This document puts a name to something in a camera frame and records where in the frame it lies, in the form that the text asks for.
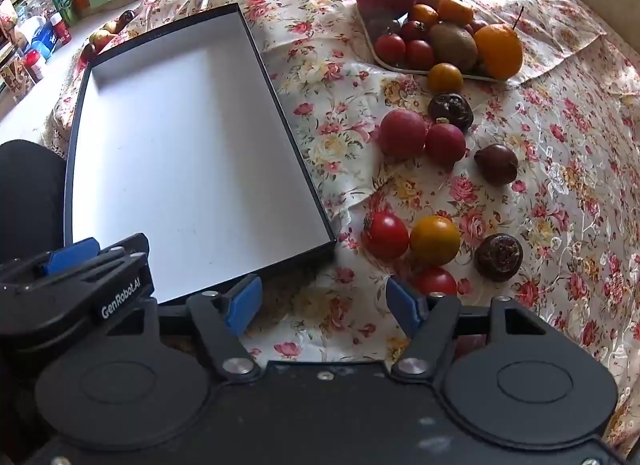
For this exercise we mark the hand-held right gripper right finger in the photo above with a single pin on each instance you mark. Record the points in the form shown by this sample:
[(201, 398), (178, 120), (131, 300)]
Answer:
[(404, 305)]

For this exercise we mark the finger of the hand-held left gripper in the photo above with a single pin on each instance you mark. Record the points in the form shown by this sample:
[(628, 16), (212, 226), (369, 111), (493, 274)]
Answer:
[(75, 252), (125, 249)]

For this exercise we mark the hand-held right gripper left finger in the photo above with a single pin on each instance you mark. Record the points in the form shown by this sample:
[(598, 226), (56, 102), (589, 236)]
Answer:
[(244, 304)]

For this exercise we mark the black box with white inside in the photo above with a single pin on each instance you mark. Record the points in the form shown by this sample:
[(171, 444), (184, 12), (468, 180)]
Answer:
[(175, 145)]

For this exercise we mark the smooth dark passion fruit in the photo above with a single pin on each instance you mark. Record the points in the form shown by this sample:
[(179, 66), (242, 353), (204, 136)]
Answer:
[(496, 164)]

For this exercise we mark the black clothing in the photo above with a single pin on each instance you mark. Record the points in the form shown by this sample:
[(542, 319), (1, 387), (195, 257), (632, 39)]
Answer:
[(30, 200)]

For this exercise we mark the wrinkled dark passion fruit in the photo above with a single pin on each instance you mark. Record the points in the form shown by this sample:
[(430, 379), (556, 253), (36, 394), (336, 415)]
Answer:
[(450, 112), (498, 254)]

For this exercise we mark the floral tablecloth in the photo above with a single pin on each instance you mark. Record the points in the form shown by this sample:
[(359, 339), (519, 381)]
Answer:
[(550, 245)]

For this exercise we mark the small red plum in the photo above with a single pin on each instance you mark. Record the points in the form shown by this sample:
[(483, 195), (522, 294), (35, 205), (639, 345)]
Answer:
[(446, 144)]

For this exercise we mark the large red plum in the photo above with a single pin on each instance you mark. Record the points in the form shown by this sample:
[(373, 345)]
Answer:
[(402, 134)]

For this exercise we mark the red lidded jar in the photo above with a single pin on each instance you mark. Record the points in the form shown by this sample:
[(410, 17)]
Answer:
[(34, 65)]

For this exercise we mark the yellow red apple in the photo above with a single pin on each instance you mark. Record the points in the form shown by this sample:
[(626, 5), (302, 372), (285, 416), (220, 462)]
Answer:
[(102, 39)]

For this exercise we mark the blue packet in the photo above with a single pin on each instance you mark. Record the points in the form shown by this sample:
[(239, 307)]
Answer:
[(45, 40)]

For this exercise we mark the dark red apple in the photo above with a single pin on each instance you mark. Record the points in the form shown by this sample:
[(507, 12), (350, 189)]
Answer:
[(126, 18)]

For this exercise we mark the yellow orange tomato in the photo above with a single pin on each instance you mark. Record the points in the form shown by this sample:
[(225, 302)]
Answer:
[(445, 77)]

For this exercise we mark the white oblong plate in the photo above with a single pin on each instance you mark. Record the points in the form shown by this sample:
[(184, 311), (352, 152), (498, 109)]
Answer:
[(397, 68)]

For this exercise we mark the green can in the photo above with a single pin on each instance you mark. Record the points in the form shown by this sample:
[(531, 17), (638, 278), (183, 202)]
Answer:
[(64, 6)]

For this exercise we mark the small red tomato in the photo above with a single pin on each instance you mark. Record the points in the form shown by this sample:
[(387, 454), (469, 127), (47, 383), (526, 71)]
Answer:
[(412, 30), (390, 48), (419, 54)]

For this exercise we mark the large brown kiwi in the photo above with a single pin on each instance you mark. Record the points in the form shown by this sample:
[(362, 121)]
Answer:
[(452, 45)]

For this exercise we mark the large orange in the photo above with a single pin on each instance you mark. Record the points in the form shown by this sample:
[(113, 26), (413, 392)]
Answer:
[(497, 52)]

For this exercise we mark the dark purple plum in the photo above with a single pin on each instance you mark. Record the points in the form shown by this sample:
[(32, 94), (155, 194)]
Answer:
[(382, 25)]

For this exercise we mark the small orange tangerine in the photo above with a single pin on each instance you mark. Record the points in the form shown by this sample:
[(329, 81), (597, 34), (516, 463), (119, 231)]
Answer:
[(455, 10), (424, 15)]

